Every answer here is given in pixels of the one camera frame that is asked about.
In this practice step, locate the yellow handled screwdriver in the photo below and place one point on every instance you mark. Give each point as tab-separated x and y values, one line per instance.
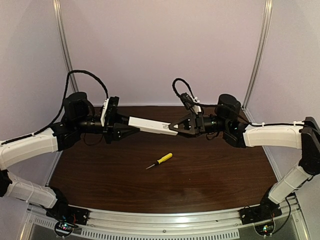
161	160

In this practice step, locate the aluminium corner post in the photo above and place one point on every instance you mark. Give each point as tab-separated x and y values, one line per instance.
263	37
62	34

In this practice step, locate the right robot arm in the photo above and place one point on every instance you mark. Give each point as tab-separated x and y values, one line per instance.
226	120

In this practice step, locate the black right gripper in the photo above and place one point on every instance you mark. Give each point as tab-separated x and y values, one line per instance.
198	122

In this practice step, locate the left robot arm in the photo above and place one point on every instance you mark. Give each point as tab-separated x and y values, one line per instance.
79	118

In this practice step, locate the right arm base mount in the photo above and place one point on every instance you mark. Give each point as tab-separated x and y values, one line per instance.
259	213

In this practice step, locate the white slotted front rail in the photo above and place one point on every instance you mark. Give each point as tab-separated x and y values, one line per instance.
210	225

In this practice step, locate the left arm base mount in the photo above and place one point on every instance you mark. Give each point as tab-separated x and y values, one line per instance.
69	214

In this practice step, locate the white remote control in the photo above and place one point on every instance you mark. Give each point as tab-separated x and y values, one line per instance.
151	126

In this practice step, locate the aluminium right corner post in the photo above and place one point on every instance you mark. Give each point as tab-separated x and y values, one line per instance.
263	37

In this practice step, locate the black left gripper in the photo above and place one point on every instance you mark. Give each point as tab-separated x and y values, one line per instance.
109	127

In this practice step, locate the aluminium left corner post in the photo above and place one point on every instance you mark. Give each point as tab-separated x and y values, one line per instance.
62	34

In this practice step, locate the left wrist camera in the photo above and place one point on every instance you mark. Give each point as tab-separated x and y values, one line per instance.
109	111

